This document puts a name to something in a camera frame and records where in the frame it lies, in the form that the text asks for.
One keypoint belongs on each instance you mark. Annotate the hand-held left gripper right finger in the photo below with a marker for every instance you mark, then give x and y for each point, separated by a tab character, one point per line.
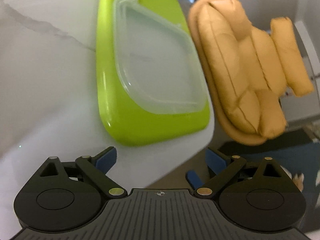
214	161

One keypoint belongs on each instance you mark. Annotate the person's right leg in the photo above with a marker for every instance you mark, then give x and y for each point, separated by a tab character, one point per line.
275	150

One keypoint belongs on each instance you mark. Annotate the orange padded chair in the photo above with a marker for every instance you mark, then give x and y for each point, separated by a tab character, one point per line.
237	67

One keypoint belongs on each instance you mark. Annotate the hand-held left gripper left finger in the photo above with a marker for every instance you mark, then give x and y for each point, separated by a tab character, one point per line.
106	160

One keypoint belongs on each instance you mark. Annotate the clear plastic lid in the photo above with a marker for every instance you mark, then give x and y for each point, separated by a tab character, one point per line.
155	67

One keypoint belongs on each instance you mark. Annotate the white marble desktop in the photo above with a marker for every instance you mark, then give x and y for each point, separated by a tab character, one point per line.
45	80

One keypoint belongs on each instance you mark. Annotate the lime green plastic tray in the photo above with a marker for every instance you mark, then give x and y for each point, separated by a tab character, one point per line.
107	92

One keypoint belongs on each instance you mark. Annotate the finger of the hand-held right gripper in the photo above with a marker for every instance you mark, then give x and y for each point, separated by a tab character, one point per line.
194	180

